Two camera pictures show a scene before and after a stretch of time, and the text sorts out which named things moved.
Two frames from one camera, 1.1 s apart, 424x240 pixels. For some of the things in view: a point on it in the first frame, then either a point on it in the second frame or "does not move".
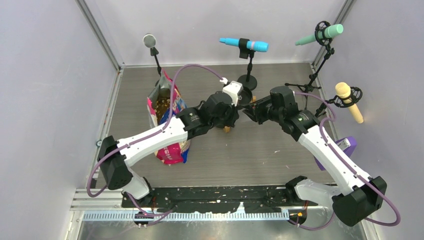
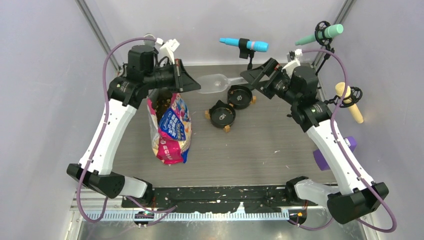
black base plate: (214, 199) does not move
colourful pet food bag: (159, 105) does not move
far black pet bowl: (246, 95) does not move
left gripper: (233, 116) → (182, 81)
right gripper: (258, 117) → (254, 76)
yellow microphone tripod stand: (355, 95) does not move
